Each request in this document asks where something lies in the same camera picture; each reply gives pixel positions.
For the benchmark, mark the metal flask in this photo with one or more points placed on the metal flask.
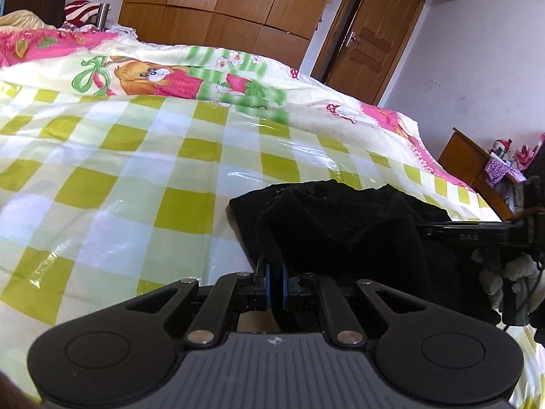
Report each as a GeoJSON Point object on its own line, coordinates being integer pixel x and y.
{"type": "Point", "coordinates": [102, 15]}

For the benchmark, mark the pale yellow pillow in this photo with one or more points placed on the pale yellow pillow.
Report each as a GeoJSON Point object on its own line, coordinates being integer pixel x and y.
{"type": "Point", "coordinates": [21, 20]}

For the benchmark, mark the person's right hand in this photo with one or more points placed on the person's right hand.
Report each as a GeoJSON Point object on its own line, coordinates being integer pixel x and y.
{"type": "Point", "coordinates": [511, 272]}

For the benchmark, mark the black fleece top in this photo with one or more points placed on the black fleece top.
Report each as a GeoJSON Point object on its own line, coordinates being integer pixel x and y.
{"type": "Point", "coordinates": [340, 221]}

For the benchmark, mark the green checkered plastic sheet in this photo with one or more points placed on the green checkered plastic sheet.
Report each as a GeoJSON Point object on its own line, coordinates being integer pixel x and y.
{"type": "Point", "coordinates": [127, 170]}

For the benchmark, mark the purple patterned cloth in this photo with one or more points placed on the purple patterned cloth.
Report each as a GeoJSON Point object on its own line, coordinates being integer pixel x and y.
{"type": "Point", "coordinates": [498, 168]}

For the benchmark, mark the red white striped cloth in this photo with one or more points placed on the red white striped cloth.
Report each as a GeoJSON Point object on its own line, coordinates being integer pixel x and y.
{"type": "Point", "coordinates": [81, 10]}

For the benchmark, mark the wooden door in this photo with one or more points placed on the wooden door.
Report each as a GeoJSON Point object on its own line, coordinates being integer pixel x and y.
{"type": "Point", "coordinates": [374, 30]}

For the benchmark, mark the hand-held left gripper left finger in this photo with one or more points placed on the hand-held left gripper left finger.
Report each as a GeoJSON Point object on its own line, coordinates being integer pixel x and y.
{"type": "Point", "coordinates": [269, 285]}

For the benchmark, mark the cartoon printed quilt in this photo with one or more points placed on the cartoon printed quilt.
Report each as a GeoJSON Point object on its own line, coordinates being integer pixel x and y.
{"type": "Point", "coordinates": [170, 76]}

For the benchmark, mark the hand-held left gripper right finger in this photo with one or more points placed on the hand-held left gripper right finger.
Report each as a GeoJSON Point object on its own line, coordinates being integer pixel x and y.
{"type": "Point", "coordinates": [284, 287]}

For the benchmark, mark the wooden wardrobe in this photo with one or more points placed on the wooden wardrobe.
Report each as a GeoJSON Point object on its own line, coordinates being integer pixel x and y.
{"type": "Point", "coordinates": [238, 4]}

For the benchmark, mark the wooden cabinet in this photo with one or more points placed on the wooden cabinet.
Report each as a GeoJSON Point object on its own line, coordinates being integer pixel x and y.
{"type": "Point", "coordinates": [462, 153]}

